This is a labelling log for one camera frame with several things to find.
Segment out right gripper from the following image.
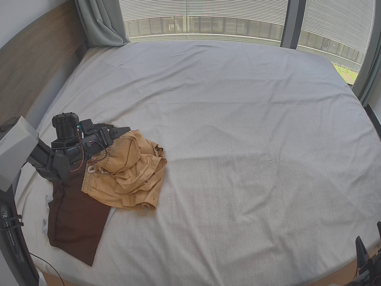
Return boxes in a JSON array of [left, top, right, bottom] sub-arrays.
[[356, 222, 381, 286]]

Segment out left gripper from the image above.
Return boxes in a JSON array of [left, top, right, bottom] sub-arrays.
[[82, 126, 131, 160]]

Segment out tan shorts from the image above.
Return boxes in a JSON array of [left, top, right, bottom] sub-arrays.
[[81, 129, 168, 211]]

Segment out bed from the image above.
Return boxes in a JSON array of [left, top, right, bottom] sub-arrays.
[[0, 0, 381, 286]]

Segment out brown shorts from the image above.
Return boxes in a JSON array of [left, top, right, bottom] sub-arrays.
[[47, 169, 111, 267]]

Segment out white garment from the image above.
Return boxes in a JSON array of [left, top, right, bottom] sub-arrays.
[[40, 194, 116, 237]]

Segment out grey-green curtain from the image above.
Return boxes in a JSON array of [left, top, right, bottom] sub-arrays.
[[70, 0, 131, 46]]

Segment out window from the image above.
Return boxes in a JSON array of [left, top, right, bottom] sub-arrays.
[[114, 0, 376, 86]]

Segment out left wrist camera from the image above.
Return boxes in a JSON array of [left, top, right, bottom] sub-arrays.
[[79, 119, 96, 136]]

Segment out black cable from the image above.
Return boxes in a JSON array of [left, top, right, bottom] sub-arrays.
[[30, 252, 64, 286]]

